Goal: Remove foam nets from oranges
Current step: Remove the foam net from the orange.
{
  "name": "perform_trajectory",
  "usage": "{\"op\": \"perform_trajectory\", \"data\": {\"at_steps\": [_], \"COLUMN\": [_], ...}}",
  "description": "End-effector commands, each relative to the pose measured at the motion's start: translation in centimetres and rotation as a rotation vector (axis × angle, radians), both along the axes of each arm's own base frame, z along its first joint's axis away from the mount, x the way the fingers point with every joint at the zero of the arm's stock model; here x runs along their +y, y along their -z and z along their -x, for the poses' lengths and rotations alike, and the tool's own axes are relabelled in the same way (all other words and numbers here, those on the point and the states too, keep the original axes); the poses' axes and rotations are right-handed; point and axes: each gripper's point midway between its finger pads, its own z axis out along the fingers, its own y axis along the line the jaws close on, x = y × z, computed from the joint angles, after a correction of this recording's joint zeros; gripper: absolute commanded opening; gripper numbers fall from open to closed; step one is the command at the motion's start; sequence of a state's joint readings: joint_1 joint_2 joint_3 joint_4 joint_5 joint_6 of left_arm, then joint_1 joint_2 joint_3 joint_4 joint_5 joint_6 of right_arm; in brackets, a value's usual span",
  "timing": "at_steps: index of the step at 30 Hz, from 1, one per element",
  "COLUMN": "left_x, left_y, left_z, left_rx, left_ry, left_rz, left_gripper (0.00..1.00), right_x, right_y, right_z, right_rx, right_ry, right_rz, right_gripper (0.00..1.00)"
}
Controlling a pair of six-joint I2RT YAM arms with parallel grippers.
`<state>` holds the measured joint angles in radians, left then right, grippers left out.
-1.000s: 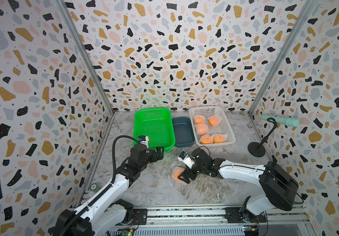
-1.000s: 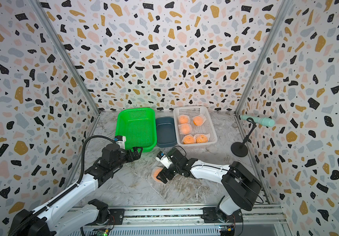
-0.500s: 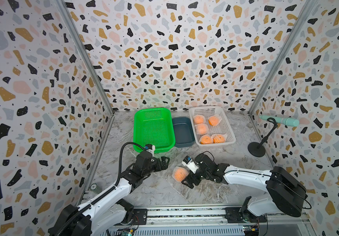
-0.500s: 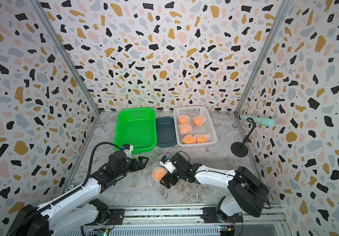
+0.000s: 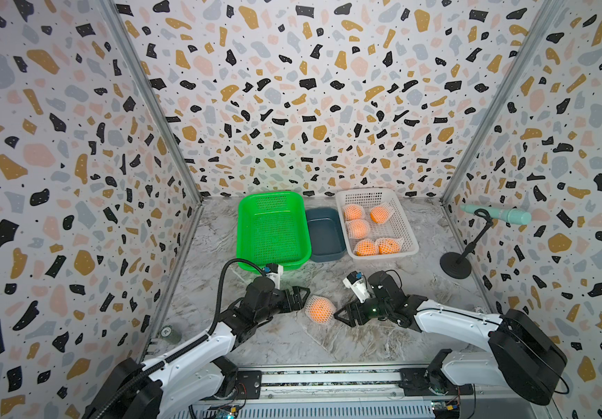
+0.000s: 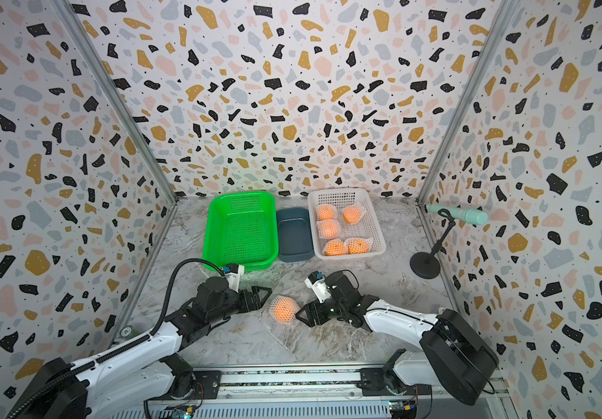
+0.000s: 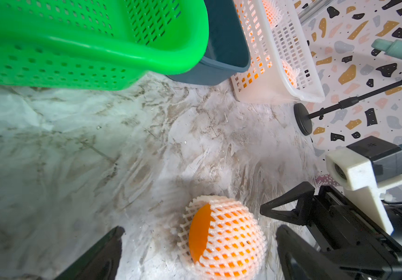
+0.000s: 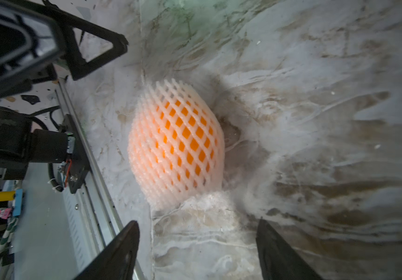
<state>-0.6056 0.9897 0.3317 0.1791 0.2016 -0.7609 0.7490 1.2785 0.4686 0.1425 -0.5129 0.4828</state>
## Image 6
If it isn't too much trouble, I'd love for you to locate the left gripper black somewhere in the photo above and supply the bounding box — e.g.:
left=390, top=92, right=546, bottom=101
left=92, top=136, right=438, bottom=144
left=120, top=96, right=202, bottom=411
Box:
left=211, top=285, right=276, bottom=326

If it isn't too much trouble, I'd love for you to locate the netted orange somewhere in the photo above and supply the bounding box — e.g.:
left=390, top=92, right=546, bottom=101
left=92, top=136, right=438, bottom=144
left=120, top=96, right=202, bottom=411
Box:
left=342, top=203, right=367, bottom=225
left=316, top=219, right=342, bottom=240
left=345, top=237, right=374, bottom=255
left=323, top=238, right=349, bottom=257
left=315, top=204, right=338, bottom=221

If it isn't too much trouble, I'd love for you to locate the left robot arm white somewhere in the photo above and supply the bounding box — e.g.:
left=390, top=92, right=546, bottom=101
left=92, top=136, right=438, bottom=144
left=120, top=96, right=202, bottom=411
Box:
left=8, top=277, right=272, bottom=418

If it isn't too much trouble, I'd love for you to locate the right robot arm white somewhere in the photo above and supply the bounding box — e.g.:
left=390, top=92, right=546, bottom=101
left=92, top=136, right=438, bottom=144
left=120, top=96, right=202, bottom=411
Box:
left=296, top=271, right=498, bottom=406

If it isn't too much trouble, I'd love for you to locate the dark teal plastic bin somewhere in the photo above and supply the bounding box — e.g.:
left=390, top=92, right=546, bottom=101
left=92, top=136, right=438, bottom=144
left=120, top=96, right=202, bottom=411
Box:
left=277, top=207, right=314, bottom=263

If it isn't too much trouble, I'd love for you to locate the green plastic mesh basket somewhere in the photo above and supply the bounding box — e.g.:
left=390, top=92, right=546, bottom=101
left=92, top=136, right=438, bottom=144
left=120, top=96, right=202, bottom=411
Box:
left=203, top=191, right=279, bottom=272

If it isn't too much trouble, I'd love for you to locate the white plastic mesh basket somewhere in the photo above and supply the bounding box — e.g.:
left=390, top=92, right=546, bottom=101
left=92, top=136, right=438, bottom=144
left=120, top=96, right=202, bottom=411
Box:
left=308, top=188, right=387, bottom=260

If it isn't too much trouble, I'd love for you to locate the black microphone stand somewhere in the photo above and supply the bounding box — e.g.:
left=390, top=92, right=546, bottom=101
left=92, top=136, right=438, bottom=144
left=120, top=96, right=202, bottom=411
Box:
left=409, top=207, right=456, bottom=279

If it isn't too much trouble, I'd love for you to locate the green patterned tape roll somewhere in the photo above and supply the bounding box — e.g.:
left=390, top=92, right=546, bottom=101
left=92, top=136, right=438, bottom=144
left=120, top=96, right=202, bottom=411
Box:
left=119, top=326, right=133, bottom=340

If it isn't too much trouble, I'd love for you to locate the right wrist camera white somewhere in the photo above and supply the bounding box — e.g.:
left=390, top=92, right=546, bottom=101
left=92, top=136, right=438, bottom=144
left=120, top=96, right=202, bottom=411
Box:
left=304, top=272, right=331, bottom=303

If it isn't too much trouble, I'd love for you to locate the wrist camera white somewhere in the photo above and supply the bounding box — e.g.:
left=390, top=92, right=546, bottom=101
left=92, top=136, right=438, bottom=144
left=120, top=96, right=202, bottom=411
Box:
left=304, top=272, right=331, bottom=303
left=222, top=264, right=245, bottom=293

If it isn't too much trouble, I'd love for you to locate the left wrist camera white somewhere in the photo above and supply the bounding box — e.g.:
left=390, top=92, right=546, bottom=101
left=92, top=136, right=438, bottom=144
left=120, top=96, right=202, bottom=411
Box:
left=222, top=264, right=245, bottom=293

